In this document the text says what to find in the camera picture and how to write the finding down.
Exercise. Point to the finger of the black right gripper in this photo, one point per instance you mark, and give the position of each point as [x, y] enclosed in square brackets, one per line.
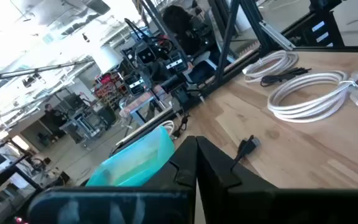
[153, 76]
[161, 72]

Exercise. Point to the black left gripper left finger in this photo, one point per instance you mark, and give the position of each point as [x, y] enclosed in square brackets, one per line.
[166, 199]

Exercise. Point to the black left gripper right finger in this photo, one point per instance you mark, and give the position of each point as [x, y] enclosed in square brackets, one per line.
[259, 205]

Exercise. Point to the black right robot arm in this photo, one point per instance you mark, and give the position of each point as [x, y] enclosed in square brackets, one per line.
[174, 84]

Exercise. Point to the person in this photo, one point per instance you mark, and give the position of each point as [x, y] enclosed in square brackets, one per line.
[53, 118]
[179, 25]

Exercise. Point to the red parts shelf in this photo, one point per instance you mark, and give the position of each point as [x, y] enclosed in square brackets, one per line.
[109, 88]

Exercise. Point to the teal translucent plastic bin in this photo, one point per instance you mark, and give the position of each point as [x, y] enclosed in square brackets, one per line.
[135, 165]

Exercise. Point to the black cabinet with white labels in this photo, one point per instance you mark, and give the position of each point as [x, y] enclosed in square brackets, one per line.
[322, 31]

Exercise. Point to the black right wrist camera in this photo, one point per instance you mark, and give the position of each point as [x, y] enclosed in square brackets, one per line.
[148, 55]

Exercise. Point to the grey metal table frame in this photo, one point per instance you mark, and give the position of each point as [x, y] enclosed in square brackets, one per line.
[145, 102]

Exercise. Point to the silver metal bracket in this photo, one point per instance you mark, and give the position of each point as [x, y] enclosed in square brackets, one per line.
[275, 34]

